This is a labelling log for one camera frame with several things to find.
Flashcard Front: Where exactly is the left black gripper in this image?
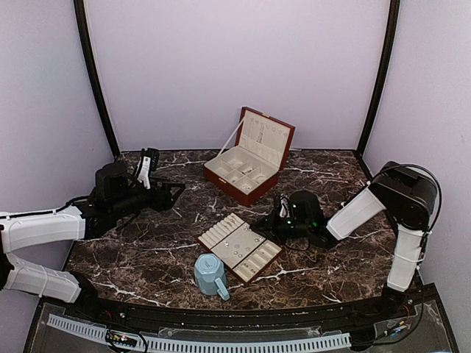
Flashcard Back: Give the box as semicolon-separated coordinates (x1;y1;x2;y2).
110;176;185;220

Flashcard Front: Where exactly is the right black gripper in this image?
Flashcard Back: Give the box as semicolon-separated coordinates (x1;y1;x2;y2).
250;208;311;244

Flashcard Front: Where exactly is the red jewelry tray insert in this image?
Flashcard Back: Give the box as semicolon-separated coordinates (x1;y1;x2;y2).
197;213;283;285

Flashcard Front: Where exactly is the red wooden jewelry box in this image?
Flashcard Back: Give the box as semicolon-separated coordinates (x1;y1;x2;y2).
203;107;295;207

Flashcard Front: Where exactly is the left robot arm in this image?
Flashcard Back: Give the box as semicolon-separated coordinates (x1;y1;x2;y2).
1;160;185;321

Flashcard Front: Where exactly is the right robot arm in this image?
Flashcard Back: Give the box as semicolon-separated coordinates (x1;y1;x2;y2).
250;161;442;319

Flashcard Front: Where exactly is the light blue mug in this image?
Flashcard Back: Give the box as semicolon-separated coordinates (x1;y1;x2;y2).
194;253;230;301

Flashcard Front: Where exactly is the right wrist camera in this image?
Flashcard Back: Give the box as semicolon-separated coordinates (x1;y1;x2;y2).
278;195;291;218

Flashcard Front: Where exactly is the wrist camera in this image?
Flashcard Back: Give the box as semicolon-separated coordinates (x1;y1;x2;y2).
278;195;291;218
134;148;160;189

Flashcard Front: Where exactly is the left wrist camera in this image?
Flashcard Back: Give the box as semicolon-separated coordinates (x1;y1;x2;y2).
134;148;160;189

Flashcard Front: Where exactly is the black front rail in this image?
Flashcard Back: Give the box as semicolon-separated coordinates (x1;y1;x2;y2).
65;288;422;332

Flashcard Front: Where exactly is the white slotted cable duct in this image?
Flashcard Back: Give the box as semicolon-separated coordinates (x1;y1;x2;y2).
46;314;351;352

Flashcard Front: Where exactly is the left black frame post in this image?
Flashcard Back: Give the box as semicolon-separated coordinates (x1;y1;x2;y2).
73;0;121;158

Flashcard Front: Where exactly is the black frame post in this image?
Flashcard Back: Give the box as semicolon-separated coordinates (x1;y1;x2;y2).
355;0;400;159
73;0;121;158

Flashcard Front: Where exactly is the right black frame post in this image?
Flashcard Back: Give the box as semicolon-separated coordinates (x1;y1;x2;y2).
355;0;400;159

